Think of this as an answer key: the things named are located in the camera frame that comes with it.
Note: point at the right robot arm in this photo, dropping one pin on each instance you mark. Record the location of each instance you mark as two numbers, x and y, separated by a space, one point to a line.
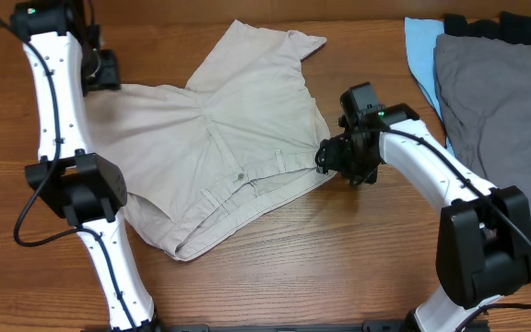
483 258

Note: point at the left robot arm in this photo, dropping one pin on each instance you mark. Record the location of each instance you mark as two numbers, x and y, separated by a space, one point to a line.
78 185

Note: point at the light blue garment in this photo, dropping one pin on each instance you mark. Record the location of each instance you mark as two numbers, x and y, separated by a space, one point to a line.
424 60

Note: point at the grey shorts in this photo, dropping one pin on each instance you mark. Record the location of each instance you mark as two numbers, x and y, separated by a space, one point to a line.
505 129

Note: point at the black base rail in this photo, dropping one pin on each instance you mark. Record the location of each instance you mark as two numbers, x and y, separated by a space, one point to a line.
284 328

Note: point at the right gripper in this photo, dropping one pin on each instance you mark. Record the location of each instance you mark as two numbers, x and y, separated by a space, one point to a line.
328 159

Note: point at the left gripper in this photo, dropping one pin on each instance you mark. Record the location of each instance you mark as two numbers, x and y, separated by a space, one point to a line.
111 77

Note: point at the beige shorts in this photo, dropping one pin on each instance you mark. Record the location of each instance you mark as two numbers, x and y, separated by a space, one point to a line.
237 141

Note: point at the black garment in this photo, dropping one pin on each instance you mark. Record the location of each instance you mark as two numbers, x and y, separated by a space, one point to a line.
496 27

